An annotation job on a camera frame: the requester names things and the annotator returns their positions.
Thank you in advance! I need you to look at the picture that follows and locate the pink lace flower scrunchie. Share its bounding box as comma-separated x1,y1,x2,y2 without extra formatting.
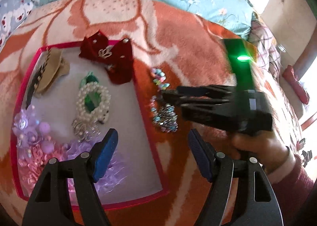
17,141,77,197

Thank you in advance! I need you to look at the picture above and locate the black hair comb clip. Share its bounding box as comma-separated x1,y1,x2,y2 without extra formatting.
25,51,51,109

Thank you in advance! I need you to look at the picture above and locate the red cloth item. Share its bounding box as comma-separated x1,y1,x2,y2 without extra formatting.
282,65,310,105

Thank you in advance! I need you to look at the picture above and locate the silver chain necklace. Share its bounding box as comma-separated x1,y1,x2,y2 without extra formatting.
149,95,179,133

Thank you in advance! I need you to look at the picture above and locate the beige claw hair clip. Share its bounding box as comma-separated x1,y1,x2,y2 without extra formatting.
34,47,70,97

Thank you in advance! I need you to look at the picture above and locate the purple cartoon pompom hair tie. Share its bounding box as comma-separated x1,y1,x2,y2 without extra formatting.
11,105,56,155

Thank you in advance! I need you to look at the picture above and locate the person's right hand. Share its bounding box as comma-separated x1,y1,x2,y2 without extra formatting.
232,131,296,184

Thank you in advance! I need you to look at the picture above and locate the blue bear print pillow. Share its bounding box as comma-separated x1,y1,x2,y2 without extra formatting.
0,0,34,50

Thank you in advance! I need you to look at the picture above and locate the red shallow box lid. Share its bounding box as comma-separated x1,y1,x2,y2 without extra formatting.
10,42,167,210

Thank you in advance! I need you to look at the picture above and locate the purple lace flower scrunchie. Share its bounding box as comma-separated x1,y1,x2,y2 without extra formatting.
63,139,127,195

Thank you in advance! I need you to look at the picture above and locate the green braided hair tie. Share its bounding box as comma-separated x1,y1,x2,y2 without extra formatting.
79,71,102,113

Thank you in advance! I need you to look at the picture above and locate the white pearl scrunchie bracelet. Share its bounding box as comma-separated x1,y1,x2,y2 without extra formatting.
71,81,112,142

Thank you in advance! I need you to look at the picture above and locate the dark red velvet bow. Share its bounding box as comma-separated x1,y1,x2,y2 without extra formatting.
79,30,134,85

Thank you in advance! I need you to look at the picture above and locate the pink purple plaid pillow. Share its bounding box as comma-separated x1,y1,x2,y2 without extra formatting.
248,20,281,82

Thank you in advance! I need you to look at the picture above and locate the maroon sleeve forearm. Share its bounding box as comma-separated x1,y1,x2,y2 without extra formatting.
272,162,314,225

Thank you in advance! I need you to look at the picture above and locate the orange white fleece blanket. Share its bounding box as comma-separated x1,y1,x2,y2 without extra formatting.
1,0,234,225

